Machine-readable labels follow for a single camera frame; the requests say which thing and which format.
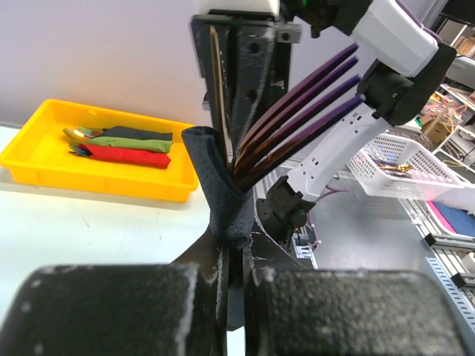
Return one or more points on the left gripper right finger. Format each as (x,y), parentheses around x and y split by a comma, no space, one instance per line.
(290,310)

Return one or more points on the red rolled napkin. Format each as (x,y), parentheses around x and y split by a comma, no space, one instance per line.
(126,155)

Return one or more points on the purple fork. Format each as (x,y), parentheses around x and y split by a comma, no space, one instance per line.
(268,142)

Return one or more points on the gold spoon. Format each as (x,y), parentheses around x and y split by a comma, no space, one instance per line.
(76,135)

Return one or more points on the metal storage shelf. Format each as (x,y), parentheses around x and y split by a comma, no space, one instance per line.
(453,22)

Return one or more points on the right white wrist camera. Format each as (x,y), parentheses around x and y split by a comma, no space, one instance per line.
(270,7)

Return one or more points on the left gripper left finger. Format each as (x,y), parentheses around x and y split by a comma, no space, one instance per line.
(152,309)

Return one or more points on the dark rolled napkin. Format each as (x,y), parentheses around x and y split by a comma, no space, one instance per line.
(132,133)

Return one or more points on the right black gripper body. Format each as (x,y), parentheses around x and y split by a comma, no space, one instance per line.
(249,23)

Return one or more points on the white cable duct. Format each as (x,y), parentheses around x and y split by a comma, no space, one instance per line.
(460,301)

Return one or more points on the white perforated plastic basket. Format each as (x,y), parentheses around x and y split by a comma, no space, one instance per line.
(398,167)

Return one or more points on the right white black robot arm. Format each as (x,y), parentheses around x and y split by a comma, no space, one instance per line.
(400,63)

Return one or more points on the yellow plastic bin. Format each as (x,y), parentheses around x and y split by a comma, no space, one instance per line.
(39,155)

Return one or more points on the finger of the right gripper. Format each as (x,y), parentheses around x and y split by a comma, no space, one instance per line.
(202,47)
(260,75)

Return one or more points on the aluminium frame rail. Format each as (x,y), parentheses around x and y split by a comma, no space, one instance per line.
(447,247)

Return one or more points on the green rolled napkin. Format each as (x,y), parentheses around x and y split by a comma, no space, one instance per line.
(153,145)

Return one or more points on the gold knife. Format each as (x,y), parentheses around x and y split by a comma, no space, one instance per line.
(218,92)

